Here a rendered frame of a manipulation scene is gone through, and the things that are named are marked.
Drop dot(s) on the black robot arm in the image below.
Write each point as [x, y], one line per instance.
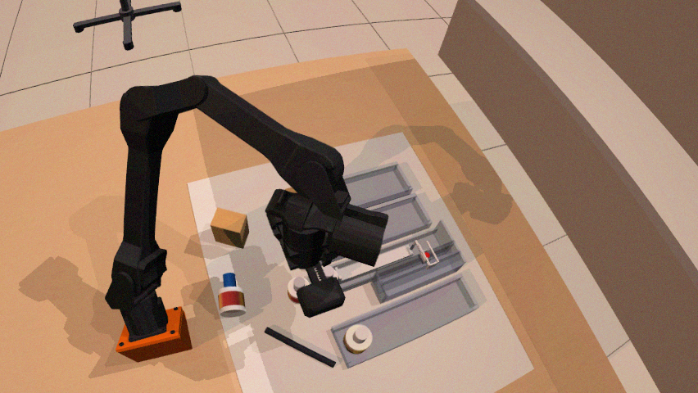
[313, 169]

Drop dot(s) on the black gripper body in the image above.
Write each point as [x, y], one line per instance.
[320, 296]

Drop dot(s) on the black flat bar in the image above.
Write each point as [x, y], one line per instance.
[299, 347]

